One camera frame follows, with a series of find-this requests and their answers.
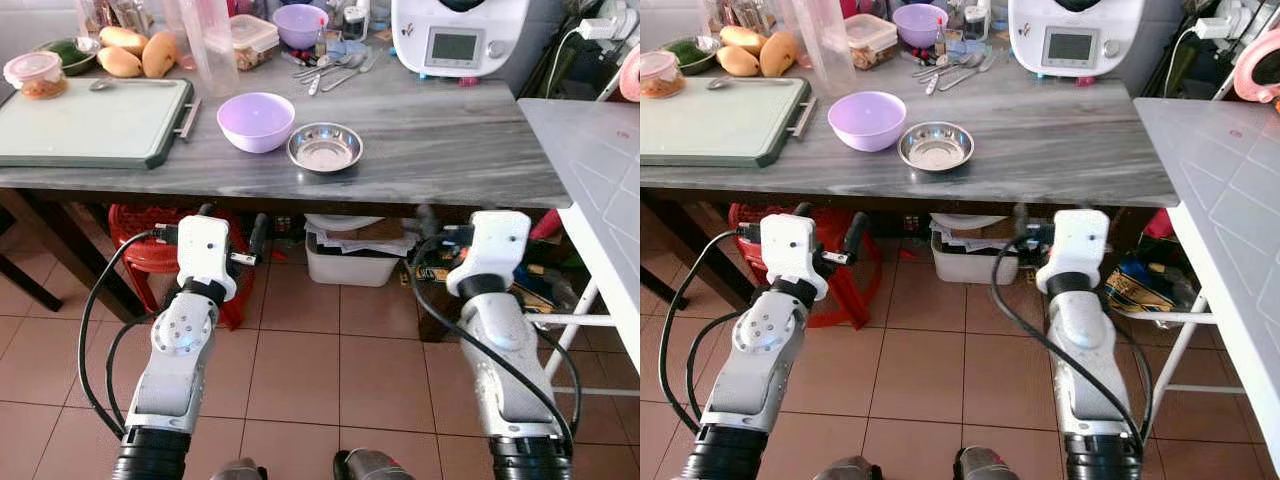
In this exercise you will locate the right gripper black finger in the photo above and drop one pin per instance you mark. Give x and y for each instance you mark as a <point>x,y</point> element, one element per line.
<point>1021,221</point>
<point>427,222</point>

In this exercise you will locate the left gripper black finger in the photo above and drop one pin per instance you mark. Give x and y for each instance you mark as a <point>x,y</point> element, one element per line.
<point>206,210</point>
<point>260,235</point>
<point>803,209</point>
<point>855,232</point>

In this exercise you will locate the large lilac plastic bowl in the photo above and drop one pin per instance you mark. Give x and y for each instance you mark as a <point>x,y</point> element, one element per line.
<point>867,124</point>
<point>256,125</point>

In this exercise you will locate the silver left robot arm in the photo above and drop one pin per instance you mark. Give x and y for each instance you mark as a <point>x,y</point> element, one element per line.
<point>760,370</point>
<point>175,370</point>

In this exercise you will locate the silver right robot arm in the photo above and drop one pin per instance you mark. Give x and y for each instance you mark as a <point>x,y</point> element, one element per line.
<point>510,370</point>
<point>1085,370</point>

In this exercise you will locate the red plastic stool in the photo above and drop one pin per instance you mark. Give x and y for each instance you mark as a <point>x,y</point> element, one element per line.
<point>150,255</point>
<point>860,290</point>

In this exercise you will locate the grey wooden side table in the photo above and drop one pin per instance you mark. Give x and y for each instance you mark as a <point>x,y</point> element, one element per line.
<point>950,193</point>
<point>300,195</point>

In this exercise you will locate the white plastic storage box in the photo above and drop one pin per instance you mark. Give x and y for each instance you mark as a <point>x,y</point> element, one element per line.
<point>975,262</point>
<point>350,265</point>

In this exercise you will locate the small steel bowl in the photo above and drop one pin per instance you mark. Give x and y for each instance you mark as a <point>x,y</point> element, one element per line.
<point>936,148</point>
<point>325,150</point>

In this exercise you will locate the colourful patterned bag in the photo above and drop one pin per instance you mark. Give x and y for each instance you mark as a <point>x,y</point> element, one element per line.
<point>548,288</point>
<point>1148,287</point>

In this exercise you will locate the green cutting board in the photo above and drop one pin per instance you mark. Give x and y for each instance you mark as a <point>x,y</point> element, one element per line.
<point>90,125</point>
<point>715,122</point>

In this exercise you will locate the short steel spoon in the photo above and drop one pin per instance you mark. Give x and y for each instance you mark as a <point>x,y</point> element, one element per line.
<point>100,85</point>
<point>718,83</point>

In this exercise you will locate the steel table spoon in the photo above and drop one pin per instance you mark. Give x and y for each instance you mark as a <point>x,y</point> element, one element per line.
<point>940,72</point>
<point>322,72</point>
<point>352,72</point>
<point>968,70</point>

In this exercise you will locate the clear plastic pitcher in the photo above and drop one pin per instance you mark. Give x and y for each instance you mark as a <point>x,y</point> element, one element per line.
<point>822,45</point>
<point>205,45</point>

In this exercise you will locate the clear lidded food container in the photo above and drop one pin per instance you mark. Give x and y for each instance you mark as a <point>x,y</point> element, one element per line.
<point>255,42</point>
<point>873,42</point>

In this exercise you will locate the white plastic folding table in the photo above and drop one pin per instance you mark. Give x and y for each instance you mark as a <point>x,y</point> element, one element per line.
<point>590,150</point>
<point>1220,170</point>

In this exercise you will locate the plump yellow mango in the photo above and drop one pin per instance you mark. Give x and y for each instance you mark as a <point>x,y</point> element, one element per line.
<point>122,40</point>
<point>743,39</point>

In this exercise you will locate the white kitchen appliance with display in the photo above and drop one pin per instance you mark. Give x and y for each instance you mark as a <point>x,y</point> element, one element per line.
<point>1075,40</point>
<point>460,40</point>

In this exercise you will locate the dark green dish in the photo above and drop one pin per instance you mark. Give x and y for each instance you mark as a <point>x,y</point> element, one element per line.
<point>690,50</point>
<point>65,52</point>

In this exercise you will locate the round container with pink lid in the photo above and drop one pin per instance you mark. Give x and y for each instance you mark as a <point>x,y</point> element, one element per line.
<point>35,75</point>
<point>662,74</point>

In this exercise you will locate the small purple bowl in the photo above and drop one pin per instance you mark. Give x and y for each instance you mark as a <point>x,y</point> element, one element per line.
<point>920,24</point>
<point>300,25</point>

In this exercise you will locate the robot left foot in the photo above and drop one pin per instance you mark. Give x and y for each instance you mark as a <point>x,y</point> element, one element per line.
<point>240,470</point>
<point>848,469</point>

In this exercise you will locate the white power adapter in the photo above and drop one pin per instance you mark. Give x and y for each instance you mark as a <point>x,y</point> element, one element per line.
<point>602,28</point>
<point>1220,27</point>

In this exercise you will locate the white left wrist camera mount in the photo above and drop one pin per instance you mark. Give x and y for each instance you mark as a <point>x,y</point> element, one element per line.
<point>790,250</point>
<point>205,250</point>

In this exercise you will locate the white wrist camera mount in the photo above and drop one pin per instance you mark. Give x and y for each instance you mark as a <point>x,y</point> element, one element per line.
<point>495,245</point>
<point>1075,240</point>
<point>790,250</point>
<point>205,250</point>

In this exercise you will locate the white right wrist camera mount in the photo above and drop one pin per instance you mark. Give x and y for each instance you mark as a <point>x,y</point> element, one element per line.
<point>495,245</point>
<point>1075,240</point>

